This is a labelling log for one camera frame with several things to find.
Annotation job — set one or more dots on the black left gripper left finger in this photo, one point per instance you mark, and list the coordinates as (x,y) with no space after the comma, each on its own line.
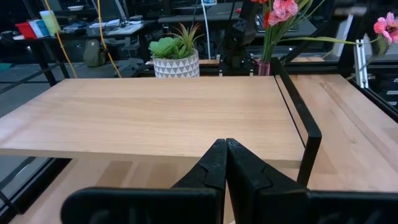
(140,205)

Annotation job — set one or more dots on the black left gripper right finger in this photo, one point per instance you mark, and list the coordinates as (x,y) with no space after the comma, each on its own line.
(311,208)

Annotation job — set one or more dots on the purple glass vase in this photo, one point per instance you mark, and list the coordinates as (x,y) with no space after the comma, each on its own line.
(263,68)

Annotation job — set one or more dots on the red artificial flower stem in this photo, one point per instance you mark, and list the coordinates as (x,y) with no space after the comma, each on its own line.
(266,20)

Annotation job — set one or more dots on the pink artificial lily stem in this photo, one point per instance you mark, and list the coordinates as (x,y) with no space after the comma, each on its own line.
(283,11)

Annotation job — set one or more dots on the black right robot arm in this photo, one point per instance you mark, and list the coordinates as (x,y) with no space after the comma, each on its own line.
(239,34)

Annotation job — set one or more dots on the succulent in white patterned pot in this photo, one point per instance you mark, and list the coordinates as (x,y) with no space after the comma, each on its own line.
(177,67)

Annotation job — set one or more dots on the silver aluminium bar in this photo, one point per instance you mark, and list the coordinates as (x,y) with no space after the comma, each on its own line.
(361,68)

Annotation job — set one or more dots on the olive green bag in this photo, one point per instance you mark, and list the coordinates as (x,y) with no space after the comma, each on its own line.
(93,53)

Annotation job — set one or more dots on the black desk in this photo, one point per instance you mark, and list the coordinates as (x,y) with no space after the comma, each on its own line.
(45,67)

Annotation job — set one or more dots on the dark grey desk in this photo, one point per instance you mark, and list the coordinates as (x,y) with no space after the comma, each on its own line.
(186,18)

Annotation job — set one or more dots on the light green cup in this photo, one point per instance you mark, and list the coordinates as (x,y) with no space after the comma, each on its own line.
(49,23)

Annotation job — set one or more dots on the blue white box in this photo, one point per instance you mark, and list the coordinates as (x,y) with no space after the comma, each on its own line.
(38,28)

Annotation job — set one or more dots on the red box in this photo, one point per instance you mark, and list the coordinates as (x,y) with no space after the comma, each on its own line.
(25,30)

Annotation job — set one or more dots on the wooden shelf black metal frame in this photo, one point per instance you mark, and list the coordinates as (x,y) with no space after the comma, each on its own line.
(155,115)

